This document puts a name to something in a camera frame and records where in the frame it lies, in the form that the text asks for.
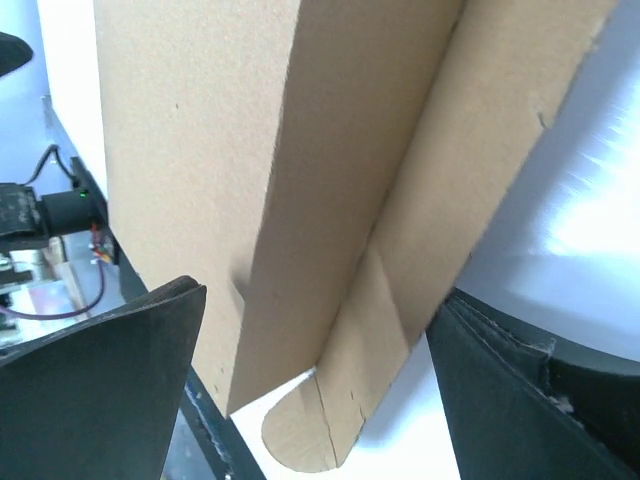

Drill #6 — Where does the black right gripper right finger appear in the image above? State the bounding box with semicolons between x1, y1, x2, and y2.
426;292;639;479

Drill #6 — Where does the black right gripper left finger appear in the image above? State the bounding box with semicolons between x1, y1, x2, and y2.
1;276;206;479

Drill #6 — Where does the brown cardboard box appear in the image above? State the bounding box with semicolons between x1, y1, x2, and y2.
94;1;615;473

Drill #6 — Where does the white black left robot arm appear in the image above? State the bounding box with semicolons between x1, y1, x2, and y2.
1;144;107;252

